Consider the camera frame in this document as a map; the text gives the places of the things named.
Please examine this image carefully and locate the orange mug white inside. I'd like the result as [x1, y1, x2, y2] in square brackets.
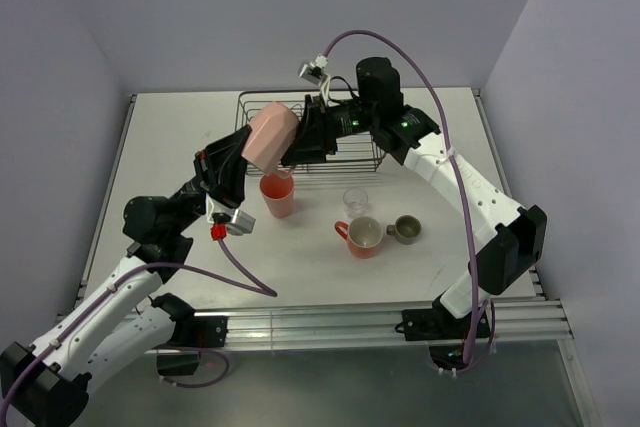
[334, 216, 384, 259]

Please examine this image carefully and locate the small grey-green cup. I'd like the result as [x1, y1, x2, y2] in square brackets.
[386, 215, 422, 245]

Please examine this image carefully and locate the aluminium frame rail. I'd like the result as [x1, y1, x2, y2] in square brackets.
[195, 297, 573, 352]

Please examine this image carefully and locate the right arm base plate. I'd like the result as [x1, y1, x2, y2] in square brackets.
[394, 307, 471, 341]

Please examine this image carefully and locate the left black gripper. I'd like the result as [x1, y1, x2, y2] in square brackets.
[169, 125, 255, 235]

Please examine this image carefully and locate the black wire dish rack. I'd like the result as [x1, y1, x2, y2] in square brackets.
[235, 90, 386, 175]

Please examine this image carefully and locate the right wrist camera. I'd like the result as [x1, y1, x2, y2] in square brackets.
[298, 55, 328, 86]

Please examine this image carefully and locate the pink ceramic mug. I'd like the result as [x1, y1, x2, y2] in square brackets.
[242, 102, 299, 175]

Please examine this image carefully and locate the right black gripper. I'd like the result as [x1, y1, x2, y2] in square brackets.
[279, 95, 377, 167]

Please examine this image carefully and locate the salmon plastic tumbler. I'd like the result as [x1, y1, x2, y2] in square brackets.
[259, 174, 295, 219]

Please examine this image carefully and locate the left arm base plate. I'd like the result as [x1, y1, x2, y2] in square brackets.
[169, 316, 228, 348]

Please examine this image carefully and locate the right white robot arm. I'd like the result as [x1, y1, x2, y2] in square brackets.
[281, 56, 547, 337]

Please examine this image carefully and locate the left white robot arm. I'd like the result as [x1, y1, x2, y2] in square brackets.
[1, 126, 254, 426]

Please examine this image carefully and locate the clear glass centre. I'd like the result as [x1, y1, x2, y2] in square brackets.
[343, 187, 369, 218]

